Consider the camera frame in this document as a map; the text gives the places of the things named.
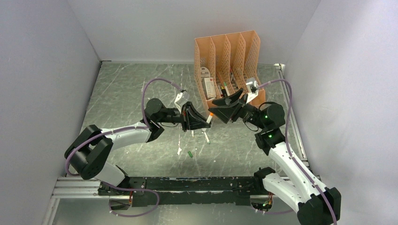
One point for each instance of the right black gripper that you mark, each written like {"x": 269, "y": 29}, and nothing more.
{"x": 228, "y": 108}

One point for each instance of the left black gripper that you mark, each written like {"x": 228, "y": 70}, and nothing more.
{"x": 191, "y": 119}

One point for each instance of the white pen red tip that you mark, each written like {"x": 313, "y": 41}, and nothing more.
{"x": 209, "y": 120}

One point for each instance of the white pen green tip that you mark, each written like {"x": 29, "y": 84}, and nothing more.
{"x": 206, "y": 137}

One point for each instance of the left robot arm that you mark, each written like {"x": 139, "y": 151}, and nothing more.
{"x": 89, "y": 152}

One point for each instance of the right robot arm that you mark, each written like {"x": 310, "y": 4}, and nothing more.
{"x": 313, "y": 202}

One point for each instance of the pens in organizer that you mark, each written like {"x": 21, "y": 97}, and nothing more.
{"x": 226, "y": 80}

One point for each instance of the white red box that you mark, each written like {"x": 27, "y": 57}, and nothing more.
{"x": 208, "y": 86}

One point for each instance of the grey stationery blister pack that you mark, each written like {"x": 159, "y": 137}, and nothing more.
{"x": 204, "y": 72}

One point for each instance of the orange plastic file organizer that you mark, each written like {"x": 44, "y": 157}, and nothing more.
{"x": 230, "y": 58}

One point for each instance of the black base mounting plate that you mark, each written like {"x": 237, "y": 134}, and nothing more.
{"x": 149, "y": 191}

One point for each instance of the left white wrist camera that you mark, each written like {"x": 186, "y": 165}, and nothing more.
{"x": 181, "y": 99}

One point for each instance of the white corner bracket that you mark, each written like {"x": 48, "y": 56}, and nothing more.
{"x": 280, "y": 67}

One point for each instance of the aluminium frame rail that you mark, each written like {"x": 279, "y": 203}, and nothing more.
{"x": 76, "y": 188}

